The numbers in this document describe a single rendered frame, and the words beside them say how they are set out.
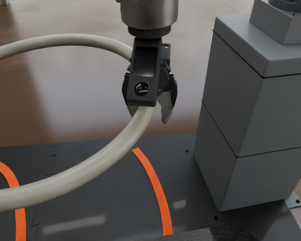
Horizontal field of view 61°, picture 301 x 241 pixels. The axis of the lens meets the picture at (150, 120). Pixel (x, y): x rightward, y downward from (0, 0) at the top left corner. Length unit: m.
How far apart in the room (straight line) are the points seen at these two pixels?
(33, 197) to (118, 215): 1.00
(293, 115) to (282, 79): 0.20
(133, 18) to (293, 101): 0.73
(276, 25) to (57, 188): 0.83
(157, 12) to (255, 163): 0.90
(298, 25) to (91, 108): 1.49
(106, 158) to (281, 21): 0.75
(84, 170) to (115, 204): 1.02
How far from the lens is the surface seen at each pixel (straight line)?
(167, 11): 0.40
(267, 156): 1.17
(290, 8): 0.98
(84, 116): 1.94
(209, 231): 0.69
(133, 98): 0.39
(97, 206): 1.40
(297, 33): 0.97
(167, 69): 0.45
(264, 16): 1.04
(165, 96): 0.48
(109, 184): 1.47
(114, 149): 0.39
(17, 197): 0.39
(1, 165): 1.76
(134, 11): 0.39
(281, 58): 0.87
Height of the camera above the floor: 1.20
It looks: 40 degrees down
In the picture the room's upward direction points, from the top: straight up
